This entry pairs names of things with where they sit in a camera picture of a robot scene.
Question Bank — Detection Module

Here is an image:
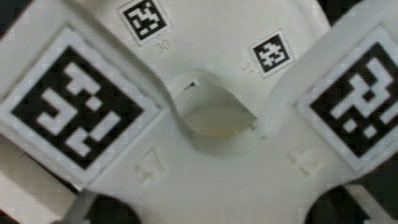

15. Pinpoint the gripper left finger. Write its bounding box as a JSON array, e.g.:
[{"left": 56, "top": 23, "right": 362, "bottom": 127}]
[{"left": 51, "top": 190, "right": 97, "bottom": 224}]

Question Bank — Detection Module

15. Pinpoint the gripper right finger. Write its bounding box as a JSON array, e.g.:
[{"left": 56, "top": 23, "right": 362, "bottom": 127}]
[{"left": 344, "top": 184, "right": 398, "bottom": 224}]

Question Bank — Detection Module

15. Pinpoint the white cross-shaped table base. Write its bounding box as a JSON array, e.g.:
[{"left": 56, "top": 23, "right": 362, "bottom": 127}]
[{"left": 0, "top": 0, "right": 398, "bottom": 224}]

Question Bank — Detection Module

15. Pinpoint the white round table top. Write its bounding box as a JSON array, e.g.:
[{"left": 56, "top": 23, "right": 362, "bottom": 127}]
[{"left": 74, "top": 0, "right": 328, "bottom": 114}]

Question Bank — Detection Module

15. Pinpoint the white cylindrical table leg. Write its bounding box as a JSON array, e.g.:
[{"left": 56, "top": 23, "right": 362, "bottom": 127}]
[{"left": 166, "top": 70, "right": 255, "bottom": 138}]

